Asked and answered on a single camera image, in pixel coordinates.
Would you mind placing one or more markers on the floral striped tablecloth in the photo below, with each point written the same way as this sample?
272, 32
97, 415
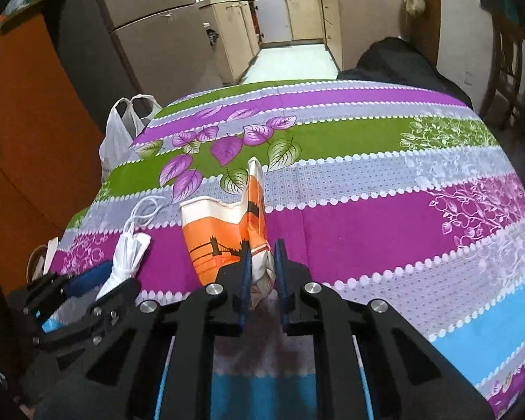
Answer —
354, 210

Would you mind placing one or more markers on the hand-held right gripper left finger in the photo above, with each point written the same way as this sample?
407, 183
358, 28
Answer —
246, 284

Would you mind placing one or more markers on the wooden chair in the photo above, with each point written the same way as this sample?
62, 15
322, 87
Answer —
507, 65

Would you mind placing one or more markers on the white plastic bag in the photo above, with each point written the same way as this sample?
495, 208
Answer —
118, 135

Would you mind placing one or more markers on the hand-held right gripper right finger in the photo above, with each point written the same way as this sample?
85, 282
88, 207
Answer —
280, 284

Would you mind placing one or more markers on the black bag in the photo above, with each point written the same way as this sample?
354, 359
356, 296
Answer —
398, 61

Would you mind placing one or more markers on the orange printed paper bag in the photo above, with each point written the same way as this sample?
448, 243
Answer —
214, 236

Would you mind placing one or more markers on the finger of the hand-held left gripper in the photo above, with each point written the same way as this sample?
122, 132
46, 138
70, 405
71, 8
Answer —
87, 278
109, 304

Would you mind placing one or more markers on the beige refrigerator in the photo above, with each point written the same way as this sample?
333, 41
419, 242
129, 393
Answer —
157, 17

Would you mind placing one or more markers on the white face mask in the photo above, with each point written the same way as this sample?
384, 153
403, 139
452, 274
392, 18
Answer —
129, 253

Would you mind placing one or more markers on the beige kitchen cabinets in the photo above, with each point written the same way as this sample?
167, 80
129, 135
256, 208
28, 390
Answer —
306, 17

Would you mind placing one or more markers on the orange wooden cabinet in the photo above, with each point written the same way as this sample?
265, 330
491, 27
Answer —
30, 140

